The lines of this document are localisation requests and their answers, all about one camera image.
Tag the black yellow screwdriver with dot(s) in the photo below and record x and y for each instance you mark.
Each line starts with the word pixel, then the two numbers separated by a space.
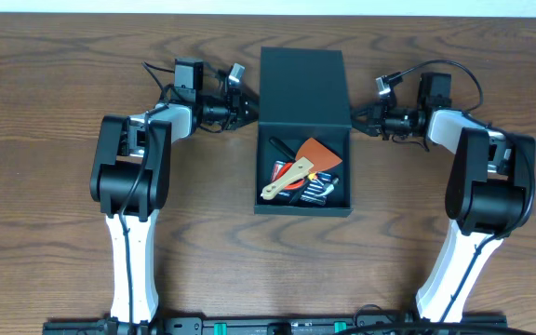
pixel 297 188

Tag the dark green box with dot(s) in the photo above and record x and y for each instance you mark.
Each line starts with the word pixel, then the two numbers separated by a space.
pixel 303 95

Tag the red black pliers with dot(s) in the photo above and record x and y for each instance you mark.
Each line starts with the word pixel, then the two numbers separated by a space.
pixel 295 172

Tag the small steel claw hammer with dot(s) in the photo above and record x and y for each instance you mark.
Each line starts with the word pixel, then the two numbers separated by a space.
pixel 329 187

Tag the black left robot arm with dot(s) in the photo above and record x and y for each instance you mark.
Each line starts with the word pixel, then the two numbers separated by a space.
pixel 130 174

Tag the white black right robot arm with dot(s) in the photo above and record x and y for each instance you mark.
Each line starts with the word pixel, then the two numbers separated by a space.
pixel 490 191

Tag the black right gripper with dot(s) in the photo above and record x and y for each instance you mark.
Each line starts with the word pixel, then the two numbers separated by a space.
pixel 376 114

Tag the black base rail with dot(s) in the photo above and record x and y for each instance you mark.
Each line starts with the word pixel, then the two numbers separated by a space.
pixel 199 326

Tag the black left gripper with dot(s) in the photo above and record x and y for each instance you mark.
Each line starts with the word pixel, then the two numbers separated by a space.
pixel 240 112

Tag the orange scraper wooden handle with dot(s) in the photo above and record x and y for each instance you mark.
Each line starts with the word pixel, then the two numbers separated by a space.
pixel 312 157

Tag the blue drill bit case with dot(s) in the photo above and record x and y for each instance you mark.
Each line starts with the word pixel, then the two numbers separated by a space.
pixel 311 193

